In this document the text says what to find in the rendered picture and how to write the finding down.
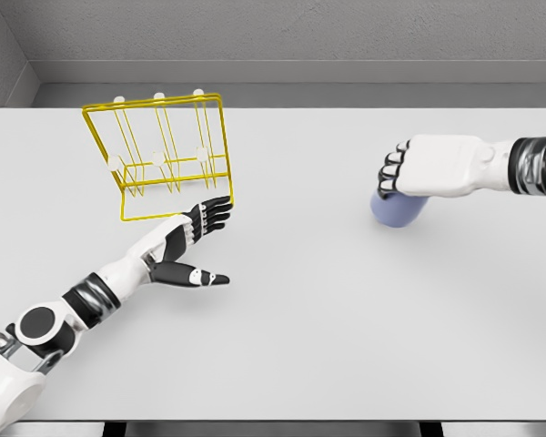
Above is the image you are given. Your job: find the blue cup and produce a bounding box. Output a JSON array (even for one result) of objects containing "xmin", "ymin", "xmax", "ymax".
[{"xmin": 369, "ymin": 188, "xmax": 430, "ymax": 229}]

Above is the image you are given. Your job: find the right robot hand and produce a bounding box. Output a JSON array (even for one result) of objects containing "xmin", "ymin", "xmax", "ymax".
[{"xmin": 377, "ymin": 134, "xmax": 489, "ymax": 199}]

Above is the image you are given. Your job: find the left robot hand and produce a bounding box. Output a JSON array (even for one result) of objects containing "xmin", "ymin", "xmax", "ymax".
[{"xmin": 126, "ymin": 196, "xmax": 234, "ymax": 290}]

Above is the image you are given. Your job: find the yellow wire cup holder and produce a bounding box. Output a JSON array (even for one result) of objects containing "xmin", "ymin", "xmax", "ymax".
[{"xmin": 81, "ymin": 89, "xmax": 237, "ymax": 223}]

